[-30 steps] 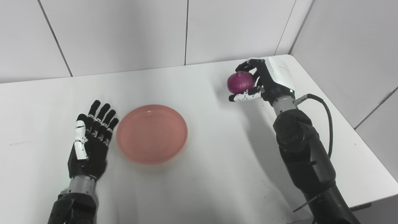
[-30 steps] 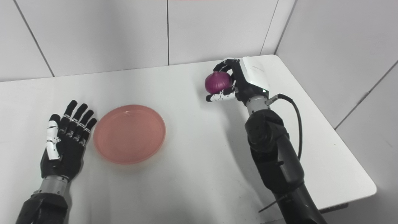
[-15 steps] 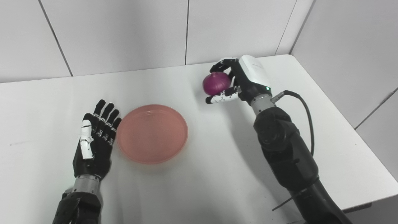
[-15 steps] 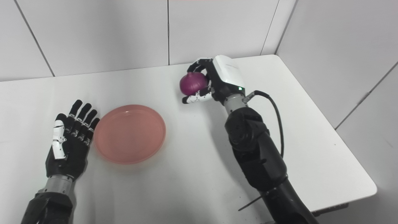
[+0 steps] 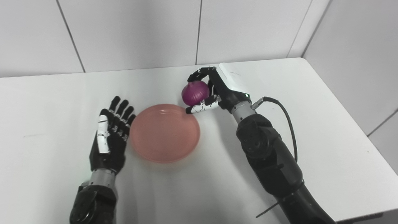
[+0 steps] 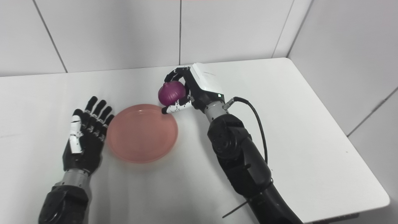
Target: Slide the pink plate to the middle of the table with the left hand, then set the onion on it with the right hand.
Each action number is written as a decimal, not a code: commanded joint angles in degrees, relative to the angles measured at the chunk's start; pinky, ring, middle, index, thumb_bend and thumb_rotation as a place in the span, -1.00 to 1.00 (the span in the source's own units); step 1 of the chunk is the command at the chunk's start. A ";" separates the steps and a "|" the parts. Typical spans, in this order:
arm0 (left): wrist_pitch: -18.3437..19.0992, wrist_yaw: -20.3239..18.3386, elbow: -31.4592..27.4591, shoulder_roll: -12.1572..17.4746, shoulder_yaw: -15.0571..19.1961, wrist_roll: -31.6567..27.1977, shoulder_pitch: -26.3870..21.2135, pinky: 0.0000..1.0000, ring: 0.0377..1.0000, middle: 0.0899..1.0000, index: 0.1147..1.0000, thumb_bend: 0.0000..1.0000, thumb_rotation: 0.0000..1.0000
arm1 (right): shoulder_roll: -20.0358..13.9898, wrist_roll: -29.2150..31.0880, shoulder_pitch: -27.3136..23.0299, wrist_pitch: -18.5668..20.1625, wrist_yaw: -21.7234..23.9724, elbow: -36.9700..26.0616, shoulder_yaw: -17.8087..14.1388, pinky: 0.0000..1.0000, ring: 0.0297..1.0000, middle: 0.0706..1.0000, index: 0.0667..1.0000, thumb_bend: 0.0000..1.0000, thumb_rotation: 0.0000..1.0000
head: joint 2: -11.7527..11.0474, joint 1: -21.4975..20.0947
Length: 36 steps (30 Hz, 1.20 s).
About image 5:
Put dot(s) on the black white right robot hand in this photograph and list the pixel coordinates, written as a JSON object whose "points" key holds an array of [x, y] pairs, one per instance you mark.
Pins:
{"points": [[228, 90]]}

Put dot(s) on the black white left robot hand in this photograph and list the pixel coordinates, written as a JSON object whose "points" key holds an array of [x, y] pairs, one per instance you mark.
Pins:
{"points": [[112, 152]]}

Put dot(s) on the purple red onion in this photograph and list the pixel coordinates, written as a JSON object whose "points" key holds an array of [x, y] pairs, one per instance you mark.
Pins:
{"points": [[195, 92]]}

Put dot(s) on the pink plastic plate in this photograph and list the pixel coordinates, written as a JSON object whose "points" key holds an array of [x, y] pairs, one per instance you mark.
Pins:
{"points": [[164, 133]]}

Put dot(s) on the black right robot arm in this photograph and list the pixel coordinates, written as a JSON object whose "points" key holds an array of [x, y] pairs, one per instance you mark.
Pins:
{"points": [[270, 158]]}

